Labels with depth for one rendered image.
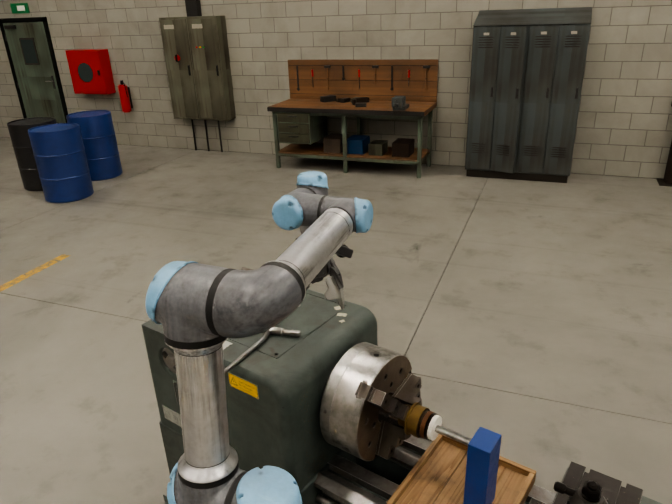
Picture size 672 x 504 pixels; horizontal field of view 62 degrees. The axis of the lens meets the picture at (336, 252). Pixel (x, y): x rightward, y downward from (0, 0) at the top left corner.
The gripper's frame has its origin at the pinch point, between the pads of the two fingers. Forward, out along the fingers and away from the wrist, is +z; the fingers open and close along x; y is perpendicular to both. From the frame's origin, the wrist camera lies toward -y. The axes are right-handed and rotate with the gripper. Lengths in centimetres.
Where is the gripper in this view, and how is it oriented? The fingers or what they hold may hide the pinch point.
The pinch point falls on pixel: (324, 300)
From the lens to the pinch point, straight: 151.2
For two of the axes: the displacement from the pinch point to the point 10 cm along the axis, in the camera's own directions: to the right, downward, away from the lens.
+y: -7.0, 3.0, -6.5
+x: 7.2, 2.5, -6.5
